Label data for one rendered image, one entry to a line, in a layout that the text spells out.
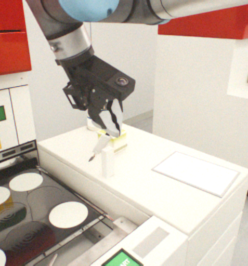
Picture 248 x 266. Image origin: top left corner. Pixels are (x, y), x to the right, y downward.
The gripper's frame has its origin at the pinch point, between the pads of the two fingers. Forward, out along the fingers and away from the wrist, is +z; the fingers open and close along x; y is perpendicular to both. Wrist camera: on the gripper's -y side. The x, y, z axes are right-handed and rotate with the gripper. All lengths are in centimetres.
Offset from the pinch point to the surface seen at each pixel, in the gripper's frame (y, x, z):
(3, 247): 14.8, 32.1, 10.2
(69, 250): 10.3, 23.0, 23.2
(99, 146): 10.7, 0.0, 7.0
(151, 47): 180, -243, 87
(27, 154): 43.2, 7.6, 11.6
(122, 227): -1.8, 12.5, 19.6
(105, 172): 9.4, 3.0, 13.6
